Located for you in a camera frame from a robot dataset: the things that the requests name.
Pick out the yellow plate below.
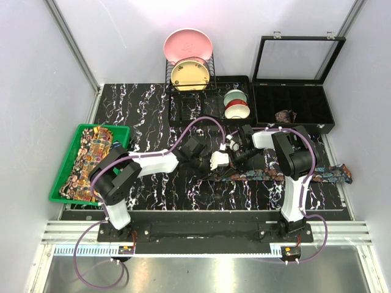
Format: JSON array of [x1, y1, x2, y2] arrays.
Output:
[[170, 57, 210, 91]]

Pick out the colourful ties in bin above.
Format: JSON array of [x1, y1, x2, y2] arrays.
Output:
[[59, 126, 113, 202]]

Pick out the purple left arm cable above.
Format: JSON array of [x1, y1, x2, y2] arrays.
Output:
[[72, 115, 228, 289]]

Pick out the black glass box lid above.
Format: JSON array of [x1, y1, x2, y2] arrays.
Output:
[[252, 32, 346, 85]]

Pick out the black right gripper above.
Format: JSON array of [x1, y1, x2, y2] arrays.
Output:
[[219, 146, 261, 180]]

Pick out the light green bowl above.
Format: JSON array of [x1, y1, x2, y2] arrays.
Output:
[[223, 89, 247, 107]]

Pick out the navy floral tie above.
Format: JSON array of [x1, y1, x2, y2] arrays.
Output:
[[210, 164, 354, 186]]

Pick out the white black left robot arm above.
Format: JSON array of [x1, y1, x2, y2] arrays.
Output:
[[88, 137, 212, 242]]

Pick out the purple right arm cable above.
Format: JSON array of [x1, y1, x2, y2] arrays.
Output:
[[228, 126, 328, 264]]

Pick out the black tie storage box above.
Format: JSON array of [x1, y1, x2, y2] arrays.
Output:
[[252, 84, 335, 134]]

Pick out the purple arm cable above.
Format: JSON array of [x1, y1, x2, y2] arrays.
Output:
[[72, 115, 228, 289], [228, 126, 328, 264]]

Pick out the green plastic tie bin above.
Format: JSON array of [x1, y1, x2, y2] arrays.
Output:
[[49, 124, 130, 206]]

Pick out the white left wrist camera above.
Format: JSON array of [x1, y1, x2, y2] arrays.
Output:
[[210, 143, 230, 171]]

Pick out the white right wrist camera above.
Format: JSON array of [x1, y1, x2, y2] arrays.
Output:
[[225, 134, 241, 151]]

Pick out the pink plate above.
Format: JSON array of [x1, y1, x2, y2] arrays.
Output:
[[163, 28, 213, 64]]

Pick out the rolled dark patterned tie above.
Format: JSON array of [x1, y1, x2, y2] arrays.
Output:
[[275, 110, 297, 123]]

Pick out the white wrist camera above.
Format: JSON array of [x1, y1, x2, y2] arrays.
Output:
[[210, 143, 230, 171], [225, 134, 241, 151]]

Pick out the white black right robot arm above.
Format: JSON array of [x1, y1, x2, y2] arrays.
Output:
[[226, 125, 318, 242]]

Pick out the black wire dish rack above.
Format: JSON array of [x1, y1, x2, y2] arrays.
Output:
[[166, 57, 256, 127]]

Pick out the navy striped tie in bin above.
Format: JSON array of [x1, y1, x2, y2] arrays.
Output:
[[109, 140, 123, 152]]

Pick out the red white bowl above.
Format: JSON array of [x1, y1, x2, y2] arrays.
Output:
[[224, 99, 250, 119]]

